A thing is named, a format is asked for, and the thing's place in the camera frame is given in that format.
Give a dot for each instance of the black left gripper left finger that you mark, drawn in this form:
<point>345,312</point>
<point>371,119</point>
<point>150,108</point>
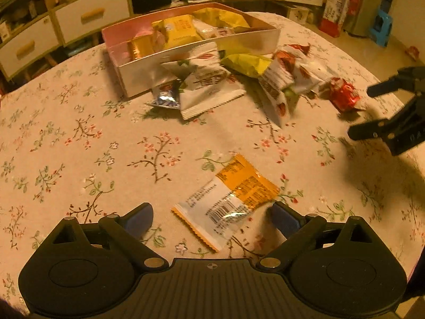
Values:
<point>124,235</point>

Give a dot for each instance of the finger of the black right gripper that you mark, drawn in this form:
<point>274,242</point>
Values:
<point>382,129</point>
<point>408,79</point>

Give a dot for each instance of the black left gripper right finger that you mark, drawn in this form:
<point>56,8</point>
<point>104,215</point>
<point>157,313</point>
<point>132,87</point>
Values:
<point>301,233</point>

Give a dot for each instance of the red foil candy wrapper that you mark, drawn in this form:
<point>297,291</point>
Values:
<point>342,95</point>

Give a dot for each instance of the white orange snack packet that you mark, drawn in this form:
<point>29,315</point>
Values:
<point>219,208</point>

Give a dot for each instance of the white red-print snack pack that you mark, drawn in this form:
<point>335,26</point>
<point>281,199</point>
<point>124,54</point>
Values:
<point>309,72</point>

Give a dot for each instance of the white walnut snack bag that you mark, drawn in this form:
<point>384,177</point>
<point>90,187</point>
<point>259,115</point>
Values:
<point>277,82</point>
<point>205,83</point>

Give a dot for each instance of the blue silver candy wrapper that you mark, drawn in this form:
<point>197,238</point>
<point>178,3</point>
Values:
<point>166,95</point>

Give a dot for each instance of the yellow green snack packet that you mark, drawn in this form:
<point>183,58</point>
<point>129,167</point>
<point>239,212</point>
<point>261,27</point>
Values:
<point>249,65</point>

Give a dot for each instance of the gold foil snack bar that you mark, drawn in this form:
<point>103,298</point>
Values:
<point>140,48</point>

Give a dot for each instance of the large yellow snack bag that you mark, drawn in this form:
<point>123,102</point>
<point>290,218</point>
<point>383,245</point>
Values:
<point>177,31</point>

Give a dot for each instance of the pink floral candy packet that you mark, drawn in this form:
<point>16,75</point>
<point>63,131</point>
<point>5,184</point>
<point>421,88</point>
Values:
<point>149,33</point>

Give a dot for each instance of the clear biscuit pack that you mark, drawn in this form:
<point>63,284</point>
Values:
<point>207,31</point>

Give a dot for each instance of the blue plastic stool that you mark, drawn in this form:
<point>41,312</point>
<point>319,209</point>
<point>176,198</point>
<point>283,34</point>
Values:
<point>381,29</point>

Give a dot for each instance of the floral tablecloth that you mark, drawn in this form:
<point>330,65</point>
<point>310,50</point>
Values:
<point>72,145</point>

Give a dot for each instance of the red cardboard box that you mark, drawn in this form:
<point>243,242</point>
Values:
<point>333,17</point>

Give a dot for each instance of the white drawer cabinet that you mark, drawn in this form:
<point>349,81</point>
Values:
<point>66,16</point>

